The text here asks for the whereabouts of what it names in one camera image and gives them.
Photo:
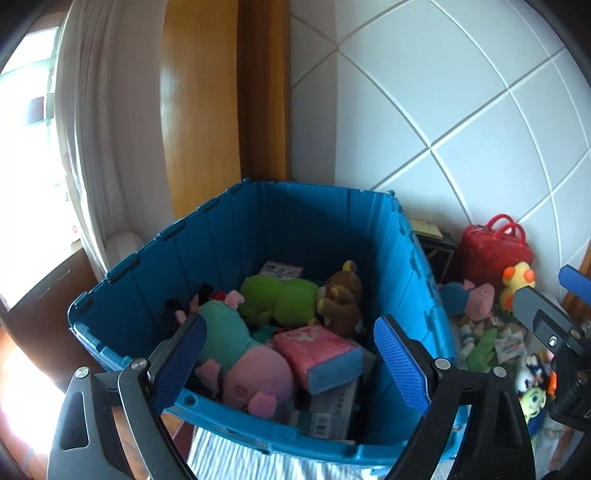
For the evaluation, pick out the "pink tissue pack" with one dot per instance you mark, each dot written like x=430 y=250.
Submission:
x=318 y=353

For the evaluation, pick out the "green frog plush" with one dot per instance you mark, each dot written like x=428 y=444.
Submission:
x=281 y=295

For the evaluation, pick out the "dark wooden cabinet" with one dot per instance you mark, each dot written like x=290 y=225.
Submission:
x=51 y=295

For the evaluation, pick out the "red toy suitcase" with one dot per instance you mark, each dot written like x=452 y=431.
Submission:
x=489 y=251

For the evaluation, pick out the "grey printed cardboard box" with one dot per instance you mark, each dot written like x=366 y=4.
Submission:
x=330 y=408

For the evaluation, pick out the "green soft toy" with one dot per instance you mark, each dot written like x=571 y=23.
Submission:
x=485 y=353

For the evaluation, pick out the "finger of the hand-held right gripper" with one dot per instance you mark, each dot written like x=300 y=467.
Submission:
x=572 y=278
x=540 y=311

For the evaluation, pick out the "striped blanket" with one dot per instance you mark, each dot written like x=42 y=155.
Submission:
x=240 y=457

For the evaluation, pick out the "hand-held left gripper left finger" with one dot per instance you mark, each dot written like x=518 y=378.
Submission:
x=178 y=369

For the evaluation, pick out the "brown bear plush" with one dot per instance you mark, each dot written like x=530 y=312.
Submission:
x=339 y=300

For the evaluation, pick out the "white printed packet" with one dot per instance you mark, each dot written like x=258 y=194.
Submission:
x=510 y=346

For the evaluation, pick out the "blue plastic storage container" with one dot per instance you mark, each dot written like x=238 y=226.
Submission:
x=295 y=221

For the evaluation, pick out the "small white bottle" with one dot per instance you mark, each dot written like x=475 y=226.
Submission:
x=468 y=334

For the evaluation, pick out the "white and black cartoon plush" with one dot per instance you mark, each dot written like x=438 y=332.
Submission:
x=531 y=371

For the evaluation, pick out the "white curtain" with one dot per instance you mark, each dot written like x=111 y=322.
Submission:
x=106 y=115

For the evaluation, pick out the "pig plush in teal dress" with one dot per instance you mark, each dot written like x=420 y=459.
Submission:
x=226 y=337

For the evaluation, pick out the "yellow notepad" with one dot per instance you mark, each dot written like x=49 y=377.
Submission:
x=425 y=228

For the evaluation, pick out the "small white pink box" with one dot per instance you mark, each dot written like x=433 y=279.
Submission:
x=280 y=269

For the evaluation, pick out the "green one-eyed monster plush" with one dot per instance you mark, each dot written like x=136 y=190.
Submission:
x=533 y=408

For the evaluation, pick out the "black box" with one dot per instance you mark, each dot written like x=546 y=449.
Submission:
x=438 y=258

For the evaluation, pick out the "pig plush in blue shirt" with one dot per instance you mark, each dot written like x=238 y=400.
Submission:
x=473 y=295

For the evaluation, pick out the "wooden door panel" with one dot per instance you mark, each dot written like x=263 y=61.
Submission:
x=207 y=92

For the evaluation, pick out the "yellow duck plush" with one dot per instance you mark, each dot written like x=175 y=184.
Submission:
x=518 y=279

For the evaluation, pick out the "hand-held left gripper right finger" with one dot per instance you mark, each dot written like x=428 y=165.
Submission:
x=400 y=369

